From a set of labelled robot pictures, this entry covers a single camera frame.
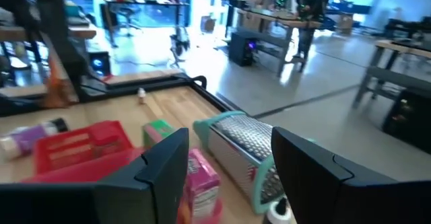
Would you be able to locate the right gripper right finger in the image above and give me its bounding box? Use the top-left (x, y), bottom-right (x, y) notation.
top-left (271, 126), bottom-right (398, 224)

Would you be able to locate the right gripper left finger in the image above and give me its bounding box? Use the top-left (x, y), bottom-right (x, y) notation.
top-left (96, 127), bottom-right (191, 224)

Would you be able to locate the green cereal box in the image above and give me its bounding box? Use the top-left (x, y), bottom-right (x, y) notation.
top-left (141, 119), bottom-right (176, 149)

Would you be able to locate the small red box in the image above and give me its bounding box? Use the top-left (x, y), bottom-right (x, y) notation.
top-left (88, 121), bottom-right (134, 151)

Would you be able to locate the dark bottle white collar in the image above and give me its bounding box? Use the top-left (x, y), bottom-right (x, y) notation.
top-left (264, 196), bottom-right (294, 224)

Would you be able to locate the pink translucent plastic bin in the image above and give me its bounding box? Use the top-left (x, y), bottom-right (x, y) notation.
top-left (20, 146), bottom-right (224, 224)

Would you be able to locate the teal metal box grater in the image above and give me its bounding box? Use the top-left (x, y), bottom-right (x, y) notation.
top-left (193, 111), bottom-right (287, 215)

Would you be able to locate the red plastic basket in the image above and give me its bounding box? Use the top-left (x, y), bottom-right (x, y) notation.
top-left (33, 120), bottom-right (135, 175)

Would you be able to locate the black computer case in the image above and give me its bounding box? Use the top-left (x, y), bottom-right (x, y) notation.
top-left (382, 88), bottom-right (431, 155)

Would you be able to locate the grey leg work table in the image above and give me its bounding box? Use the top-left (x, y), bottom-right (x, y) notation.
top-left (352, 38), bottom-right (431, 110)

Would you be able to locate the black computer tower blue light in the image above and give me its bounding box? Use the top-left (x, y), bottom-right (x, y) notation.
top-left (89, 51), bottom-right (112, 77)

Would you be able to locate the orange object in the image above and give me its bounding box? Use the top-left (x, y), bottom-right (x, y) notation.
top-left (42, 55), bottom-right (79, 109)

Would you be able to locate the purple label spice jar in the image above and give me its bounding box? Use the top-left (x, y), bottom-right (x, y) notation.
top-left (0, 118), bottom-right (70, 161)

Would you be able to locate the black computer tower purple light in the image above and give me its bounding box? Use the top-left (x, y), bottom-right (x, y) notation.
top-left (228, 31), bottom-right (261, 67)

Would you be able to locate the cardboard box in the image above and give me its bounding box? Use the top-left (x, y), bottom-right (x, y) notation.
top-left (201, 14), bottom-right (217, 34)

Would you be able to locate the person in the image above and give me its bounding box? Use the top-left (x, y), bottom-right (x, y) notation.
top-left (296, 0), bottom-right (330, 61)

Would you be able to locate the wooden work table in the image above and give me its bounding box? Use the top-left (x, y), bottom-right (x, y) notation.
top-left (235, 7), bottom-right (325, 77)

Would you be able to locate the black frame desk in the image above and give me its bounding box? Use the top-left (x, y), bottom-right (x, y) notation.
top-left (100, 0), bottom-right (190, 47)

